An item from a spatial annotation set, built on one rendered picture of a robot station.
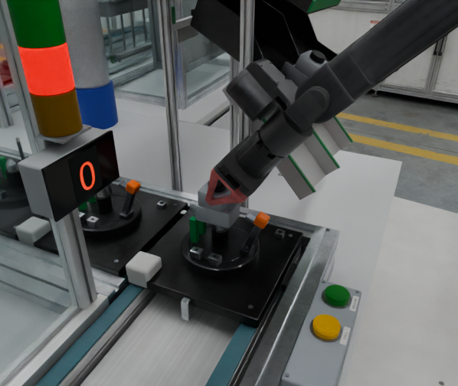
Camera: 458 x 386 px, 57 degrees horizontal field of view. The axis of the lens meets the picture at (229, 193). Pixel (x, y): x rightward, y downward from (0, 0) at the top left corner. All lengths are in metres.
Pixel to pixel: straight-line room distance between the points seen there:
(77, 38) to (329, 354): 1.22
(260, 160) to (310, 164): 0.38
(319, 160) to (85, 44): 0.88
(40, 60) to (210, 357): 0.47
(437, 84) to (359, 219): 3.64
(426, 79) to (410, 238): 3.65
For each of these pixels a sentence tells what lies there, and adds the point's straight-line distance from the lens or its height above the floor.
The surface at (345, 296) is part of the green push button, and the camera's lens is 0.72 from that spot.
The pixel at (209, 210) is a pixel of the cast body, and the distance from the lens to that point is 0.70.
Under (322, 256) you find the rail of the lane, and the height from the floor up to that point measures 0.96.
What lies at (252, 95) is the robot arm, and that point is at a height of 1.28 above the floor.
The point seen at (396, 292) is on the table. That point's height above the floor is 0.86.
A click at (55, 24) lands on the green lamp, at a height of 1.38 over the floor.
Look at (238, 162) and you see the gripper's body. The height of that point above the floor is 1.17.
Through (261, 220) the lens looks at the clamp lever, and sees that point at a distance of 0.69.
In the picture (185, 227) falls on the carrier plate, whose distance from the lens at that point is 0.84.
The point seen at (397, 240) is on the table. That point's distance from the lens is 1.06.
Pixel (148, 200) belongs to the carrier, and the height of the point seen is 0.97.
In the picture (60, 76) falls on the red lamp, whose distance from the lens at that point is 0.51.
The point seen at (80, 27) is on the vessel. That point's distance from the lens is 1.51.
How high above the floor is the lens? 1.46
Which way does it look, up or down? 31 degrees down
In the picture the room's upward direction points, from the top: straight up
